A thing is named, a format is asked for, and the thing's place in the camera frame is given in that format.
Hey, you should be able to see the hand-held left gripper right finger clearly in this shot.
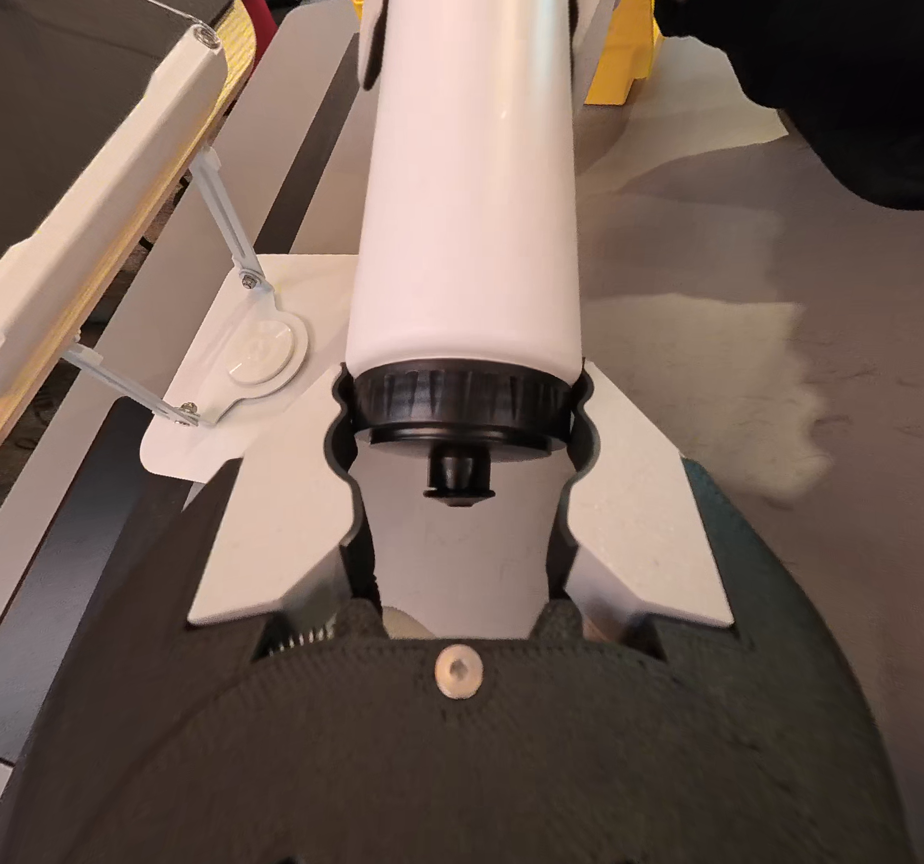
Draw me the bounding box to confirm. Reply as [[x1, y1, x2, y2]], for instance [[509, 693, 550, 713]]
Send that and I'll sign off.
[[549, 361, 736, 632]]

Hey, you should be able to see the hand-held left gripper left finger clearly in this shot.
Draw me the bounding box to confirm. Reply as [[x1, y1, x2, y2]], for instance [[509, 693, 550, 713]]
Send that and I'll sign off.
[[186, 366, 380, 628]]

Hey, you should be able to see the white board stand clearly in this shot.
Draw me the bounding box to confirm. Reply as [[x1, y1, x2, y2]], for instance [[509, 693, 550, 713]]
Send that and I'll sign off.
[[0, 21, 363, 484]]

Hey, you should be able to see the white bottle with black cap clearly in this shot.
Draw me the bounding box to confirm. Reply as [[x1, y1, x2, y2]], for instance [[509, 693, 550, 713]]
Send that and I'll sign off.
[[343, 0, 584, 509]]

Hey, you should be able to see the yellow plastic bin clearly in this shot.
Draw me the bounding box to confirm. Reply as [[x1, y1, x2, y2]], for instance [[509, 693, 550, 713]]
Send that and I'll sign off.
[[341, 0, 667, 108]]

